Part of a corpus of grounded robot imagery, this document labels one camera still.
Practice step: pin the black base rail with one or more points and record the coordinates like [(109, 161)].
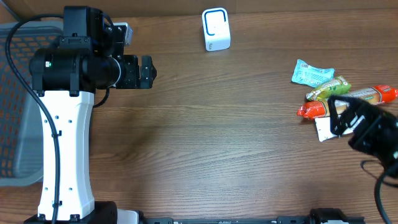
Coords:
[(278, 220)]

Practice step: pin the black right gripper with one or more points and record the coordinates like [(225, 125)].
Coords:
[(364, 125)]

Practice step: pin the orange spaghetti package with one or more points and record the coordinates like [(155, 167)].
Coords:
[(375, 95)]

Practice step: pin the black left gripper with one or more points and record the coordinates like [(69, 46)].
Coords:
[(145, 72)]

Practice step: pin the grey plastic shopping basket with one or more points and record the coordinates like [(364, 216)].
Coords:
[(21, 128)]

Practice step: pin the green yellow snack packet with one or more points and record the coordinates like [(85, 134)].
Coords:
[(336, 86)]

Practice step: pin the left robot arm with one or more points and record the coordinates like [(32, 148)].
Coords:
[(89, 57)]

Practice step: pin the white barcode scanner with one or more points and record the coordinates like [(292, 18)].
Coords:
[(216, 29)]

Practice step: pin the teal wipes packet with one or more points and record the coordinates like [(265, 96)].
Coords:
[(306, 74)]

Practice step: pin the white shampoo tube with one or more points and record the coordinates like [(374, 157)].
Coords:
[(323, 128)]

